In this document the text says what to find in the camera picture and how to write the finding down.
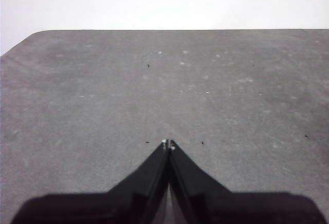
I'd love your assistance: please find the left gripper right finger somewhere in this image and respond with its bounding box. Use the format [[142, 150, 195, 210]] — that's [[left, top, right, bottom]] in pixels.
[[169, 139, 327, 224]]

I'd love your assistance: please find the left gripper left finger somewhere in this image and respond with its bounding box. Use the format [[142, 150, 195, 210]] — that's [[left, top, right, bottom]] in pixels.
[[10, 139, 171, 224]]

